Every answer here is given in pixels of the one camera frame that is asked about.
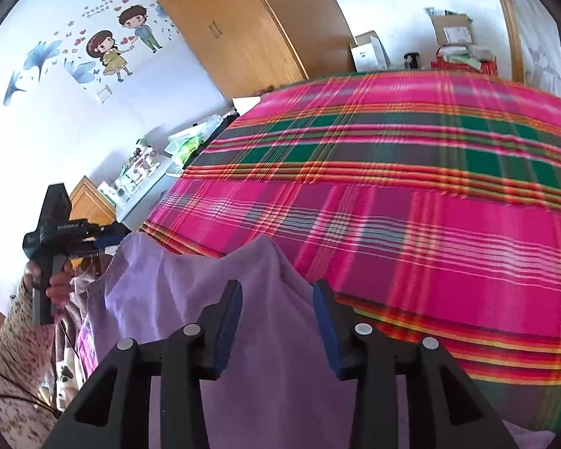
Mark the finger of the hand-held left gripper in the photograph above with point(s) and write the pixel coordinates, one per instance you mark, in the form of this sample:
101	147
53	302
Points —
103	243
110	229

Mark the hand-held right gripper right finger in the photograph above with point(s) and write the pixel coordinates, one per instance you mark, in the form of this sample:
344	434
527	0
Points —
327	336

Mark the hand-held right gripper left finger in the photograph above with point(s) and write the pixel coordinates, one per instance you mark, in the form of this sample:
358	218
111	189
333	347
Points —
229	332

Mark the purple fleece sweater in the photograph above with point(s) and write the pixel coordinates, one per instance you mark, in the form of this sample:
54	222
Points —
262	407

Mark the person's left forearm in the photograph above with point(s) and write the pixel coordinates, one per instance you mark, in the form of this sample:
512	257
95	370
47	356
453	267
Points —
14	360

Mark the person's left hand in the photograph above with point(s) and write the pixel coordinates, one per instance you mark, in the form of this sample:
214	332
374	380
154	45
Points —
61	290

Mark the row of small figurines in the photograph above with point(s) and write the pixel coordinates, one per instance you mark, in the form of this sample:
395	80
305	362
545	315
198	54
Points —
135	173

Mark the green tissue pack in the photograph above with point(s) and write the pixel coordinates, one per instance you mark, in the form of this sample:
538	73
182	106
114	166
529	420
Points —
187	149

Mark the pink plaid bed sheet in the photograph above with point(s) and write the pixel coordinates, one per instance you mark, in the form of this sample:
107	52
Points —
402	196

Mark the white paper sheet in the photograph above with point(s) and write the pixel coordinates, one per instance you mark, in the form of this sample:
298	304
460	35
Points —
245	104

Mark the wooden wardrobe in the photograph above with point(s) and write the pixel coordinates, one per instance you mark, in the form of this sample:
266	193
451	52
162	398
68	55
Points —
243	28

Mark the white open box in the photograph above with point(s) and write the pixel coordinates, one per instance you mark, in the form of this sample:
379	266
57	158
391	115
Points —
369	54

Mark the small black object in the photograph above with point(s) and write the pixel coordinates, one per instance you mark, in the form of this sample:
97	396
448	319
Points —
412	61

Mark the red box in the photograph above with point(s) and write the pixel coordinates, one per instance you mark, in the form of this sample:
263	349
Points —
488	66

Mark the cardboard box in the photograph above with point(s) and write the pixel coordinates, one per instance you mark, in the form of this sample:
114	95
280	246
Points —
451	30

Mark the clear plastic door curtain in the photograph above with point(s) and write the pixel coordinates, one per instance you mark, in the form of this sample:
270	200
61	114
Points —
537	32

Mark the cartoon couple wall sticker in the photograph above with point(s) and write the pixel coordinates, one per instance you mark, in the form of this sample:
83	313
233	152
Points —
112	46

